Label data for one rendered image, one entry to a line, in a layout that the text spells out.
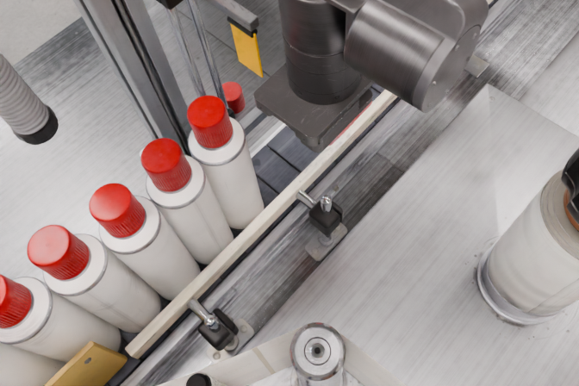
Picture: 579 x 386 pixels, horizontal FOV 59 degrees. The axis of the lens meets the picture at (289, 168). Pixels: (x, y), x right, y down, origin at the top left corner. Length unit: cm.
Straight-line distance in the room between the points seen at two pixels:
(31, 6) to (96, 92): 157
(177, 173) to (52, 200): 36
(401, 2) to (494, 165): 38
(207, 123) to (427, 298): 30
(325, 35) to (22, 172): 55
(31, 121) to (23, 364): 20
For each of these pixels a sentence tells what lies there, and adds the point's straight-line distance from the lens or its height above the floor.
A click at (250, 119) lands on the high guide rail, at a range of 57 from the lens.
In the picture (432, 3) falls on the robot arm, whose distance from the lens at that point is 30.
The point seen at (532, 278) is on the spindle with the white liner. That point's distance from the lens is 49.
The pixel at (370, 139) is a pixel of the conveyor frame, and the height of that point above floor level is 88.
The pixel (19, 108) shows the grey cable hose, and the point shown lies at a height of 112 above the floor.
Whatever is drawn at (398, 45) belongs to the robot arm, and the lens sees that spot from 30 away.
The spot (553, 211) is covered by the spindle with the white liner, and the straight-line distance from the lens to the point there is 43.
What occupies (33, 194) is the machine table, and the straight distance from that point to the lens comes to 77.
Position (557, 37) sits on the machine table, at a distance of 87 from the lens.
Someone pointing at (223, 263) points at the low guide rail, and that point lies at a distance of 55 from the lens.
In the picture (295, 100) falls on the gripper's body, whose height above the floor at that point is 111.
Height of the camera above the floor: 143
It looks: 62 degrees down
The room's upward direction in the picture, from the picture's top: 8 degrees counter-clockwise
